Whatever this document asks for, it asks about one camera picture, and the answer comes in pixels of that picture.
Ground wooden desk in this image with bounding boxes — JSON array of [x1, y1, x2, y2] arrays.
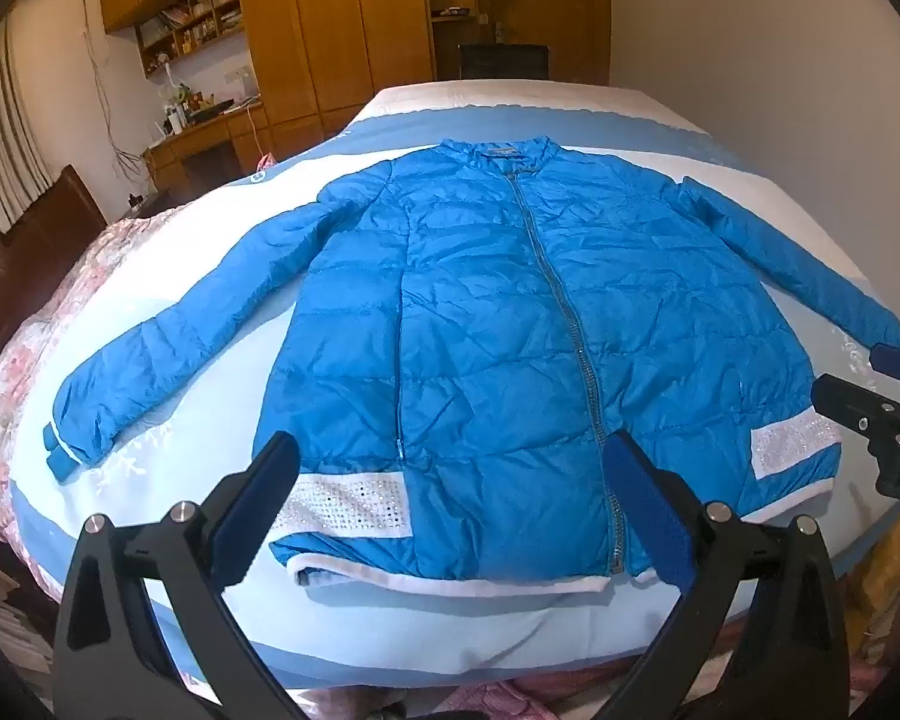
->
[[142, 94, 271, 200]]

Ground wooden wardrobe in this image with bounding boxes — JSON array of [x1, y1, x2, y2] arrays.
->
[[232, 0, 612, 158]]

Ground black chair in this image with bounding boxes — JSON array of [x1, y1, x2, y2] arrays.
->
[[457, 43, 552, 82]]

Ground wall cables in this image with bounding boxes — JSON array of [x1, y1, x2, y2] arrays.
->
[[81, 0, 158, 166]]

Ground blue puffer jacket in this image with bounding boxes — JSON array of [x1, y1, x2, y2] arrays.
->
[[41, 136, 900, 592]]

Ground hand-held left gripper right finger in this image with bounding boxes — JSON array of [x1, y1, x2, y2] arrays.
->
[[604, 429, 848, 720]]

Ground dark wooden headboard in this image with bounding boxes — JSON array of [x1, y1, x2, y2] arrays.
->
[[0, 165, 110, 398]]

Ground bed with light-blue cover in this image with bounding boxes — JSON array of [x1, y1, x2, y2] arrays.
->
[[4, 79, 900, 695]]

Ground yellow bag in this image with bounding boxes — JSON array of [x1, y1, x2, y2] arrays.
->
[[844, 502, 900, 665]]

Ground beige curtain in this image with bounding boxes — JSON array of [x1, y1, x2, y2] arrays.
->
[[0, 22, 53, 233]]

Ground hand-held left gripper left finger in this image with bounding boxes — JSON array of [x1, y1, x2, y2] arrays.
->
[[52, 431, 305, 720]]

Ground wooden wall shelf cabinet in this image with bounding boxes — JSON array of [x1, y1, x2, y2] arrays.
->
[[97, 0, 260, 80]]

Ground stack of papers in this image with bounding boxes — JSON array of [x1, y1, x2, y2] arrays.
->
[[0, 529, 57, 695]]

